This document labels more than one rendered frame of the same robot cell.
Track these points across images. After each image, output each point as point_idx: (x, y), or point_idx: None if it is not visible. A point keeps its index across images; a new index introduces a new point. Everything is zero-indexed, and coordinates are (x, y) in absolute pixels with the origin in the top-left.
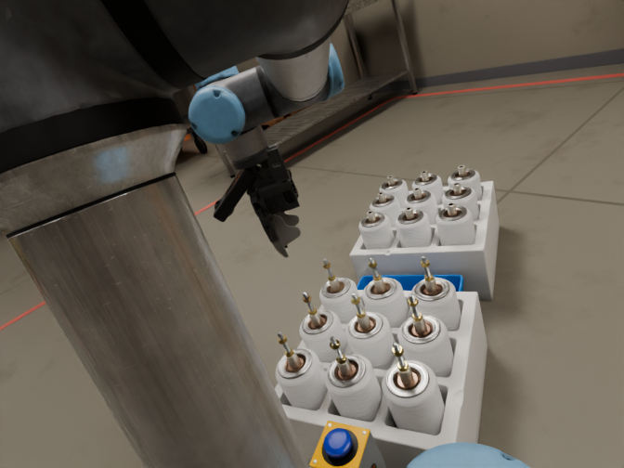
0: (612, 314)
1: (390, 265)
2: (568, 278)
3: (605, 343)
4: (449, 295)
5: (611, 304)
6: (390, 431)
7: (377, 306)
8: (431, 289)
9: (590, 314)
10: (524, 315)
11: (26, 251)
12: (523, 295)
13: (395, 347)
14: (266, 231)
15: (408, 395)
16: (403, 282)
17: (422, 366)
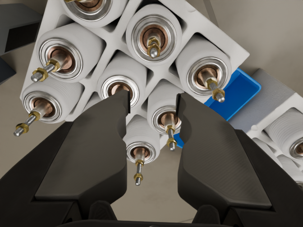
0: (143, 174)
1: (247, 118)
2: (175, 176)
3: (128, 164)
4: (126, 159)
5: (149, 177)
6: (37, 67)
7: (150, 107)
8: (135, 154)
9: (147, 169)
10: (162, 150)
11: None
12: (177, 156)
13: (14, 131)
14: (15, 169)
15: (25, 103)
16: (224, 114)
17: (52, 120)
